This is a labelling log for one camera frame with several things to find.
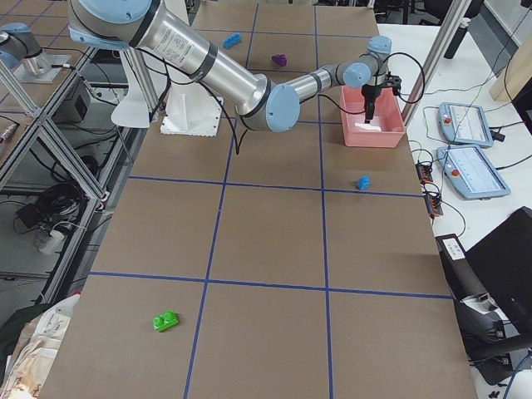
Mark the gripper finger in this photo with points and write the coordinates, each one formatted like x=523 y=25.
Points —
x=368 y=110
x=371 y=108

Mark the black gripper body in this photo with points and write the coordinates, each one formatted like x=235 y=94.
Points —
x=368 y=91

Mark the purple toy block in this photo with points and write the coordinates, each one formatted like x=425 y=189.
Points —
x=279 y=60

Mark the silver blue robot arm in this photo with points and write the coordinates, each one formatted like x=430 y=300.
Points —
x=261 y=104
x=25 y=57

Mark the pink plastic box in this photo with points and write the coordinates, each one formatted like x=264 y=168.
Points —
x=384 y=130

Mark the black orange connector box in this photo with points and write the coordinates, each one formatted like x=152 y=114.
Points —
x=424 y=172

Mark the small blue toy block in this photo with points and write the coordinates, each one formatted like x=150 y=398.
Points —
x=364 y=183

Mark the upper teach pendant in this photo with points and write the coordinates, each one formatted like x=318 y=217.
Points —
x=463 y=124

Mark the teach pendant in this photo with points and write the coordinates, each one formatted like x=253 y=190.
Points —
x=463 y=124
x=471 y=173

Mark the black bottle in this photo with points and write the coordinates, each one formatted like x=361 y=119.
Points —
x=457 y=38

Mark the lower teach pendant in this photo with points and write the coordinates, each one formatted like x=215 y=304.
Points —
x=471 y=173

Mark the long blue toy block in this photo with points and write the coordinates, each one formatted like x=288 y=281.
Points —
x=232 y=40

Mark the black office chair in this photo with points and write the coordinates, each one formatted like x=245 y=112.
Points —
x=491 y=288

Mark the green toy block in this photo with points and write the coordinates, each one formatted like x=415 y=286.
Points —
x=165 y=320

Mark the aluminium frame post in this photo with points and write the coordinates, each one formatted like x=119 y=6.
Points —
x=447 y=31

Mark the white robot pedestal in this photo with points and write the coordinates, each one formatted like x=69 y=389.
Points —
x=157 y=92

